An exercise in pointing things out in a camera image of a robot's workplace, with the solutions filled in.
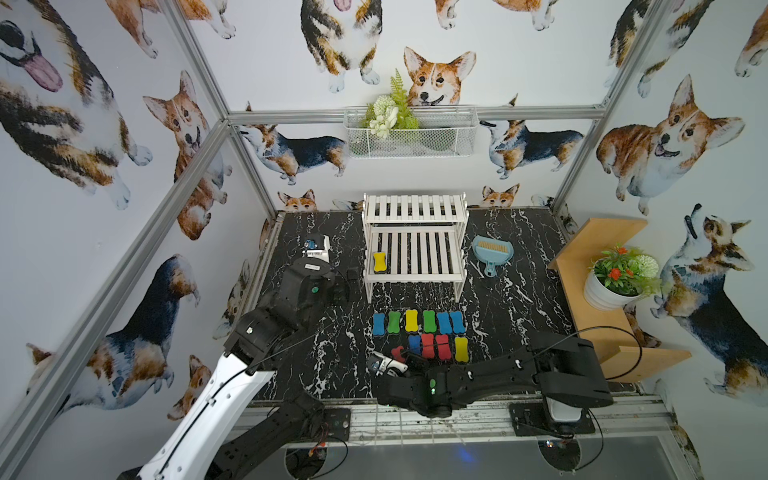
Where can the aluminium frame post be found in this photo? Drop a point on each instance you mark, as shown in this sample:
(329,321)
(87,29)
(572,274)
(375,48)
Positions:
(656,14)

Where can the artificial fern with white flowers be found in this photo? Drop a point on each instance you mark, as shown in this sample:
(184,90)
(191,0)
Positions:
(390,113)

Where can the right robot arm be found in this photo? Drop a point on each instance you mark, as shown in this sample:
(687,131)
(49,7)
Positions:
(563,368)

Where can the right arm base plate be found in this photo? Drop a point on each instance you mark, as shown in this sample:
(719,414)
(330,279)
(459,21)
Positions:
(550,418)

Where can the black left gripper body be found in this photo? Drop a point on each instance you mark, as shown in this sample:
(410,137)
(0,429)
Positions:
(339,285)

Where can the red eraser bottom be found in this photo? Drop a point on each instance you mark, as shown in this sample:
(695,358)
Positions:
(444,352)
(398,354)
(427,346)

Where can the white potted red flower plant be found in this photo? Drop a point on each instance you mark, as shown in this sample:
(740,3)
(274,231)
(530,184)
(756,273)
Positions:
(620,276)

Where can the yellow eraser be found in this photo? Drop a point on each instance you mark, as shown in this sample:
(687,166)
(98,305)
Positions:
(380,262)
(411,321)
(461,346)

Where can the blue eraser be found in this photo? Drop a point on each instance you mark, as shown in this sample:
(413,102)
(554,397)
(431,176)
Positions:
(457,322)
(414,344)
(379,327)

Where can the white wire mesh basket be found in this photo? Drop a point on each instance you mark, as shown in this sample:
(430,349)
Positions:
(441,132)

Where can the green eraser top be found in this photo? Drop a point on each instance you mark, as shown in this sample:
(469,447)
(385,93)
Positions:
(394,322)
(429,321)

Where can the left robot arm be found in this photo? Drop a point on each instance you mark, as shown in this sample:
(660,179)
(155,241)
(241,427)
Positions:
(283,320)

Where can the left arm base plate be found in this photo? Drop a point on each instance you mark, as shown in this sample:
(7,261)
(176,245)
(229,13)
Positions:
(331,423)

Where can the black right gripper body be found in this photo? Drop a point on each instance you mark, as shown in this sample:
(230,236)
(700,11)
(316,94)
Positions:
(405,366)

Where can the light blue hand brush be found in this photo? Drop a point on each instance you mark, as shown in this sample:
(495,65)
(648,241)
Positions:
(493,253)

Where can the light blue dustpan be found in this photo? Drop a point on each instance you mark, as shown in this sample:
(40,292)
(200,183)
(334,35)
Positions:
(489,270)

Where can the white wooden slatted shelf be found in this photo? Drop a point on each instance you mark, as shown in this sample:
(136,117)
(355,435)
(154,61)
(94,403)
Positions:
(422,235)

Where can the light wooden corner shelf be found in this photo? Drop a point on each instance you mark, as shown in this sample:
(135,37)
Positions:
(598,313)

